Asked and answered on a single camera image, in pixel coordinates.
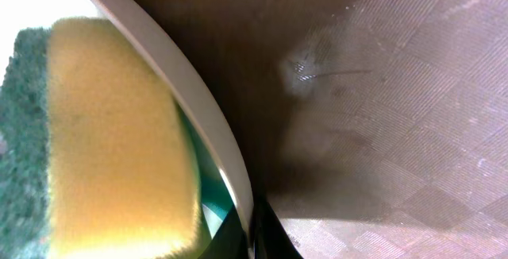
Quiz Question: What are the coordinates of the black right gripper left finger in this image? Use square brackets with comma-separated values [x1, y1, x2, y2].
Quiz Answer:
[198, 207, 249, 259]

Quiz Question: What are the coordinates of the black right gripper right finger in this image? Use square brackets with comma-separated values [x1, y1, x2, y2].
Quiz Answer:
[252, 197, 302, 259]

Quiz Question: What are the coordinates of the green yellow sponge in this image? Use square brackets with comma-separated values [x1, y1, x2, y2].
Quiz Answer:
[1, 18, 207, 258]

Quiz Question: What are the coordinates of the white plate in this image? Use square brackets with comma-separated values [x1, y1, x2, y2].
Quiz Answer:
[1, 0, 253, 258]

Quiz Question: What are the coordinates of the dark grey serving tray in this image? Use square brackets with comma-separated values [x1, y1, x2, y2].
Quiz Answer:
[135, 0, 507, 258]

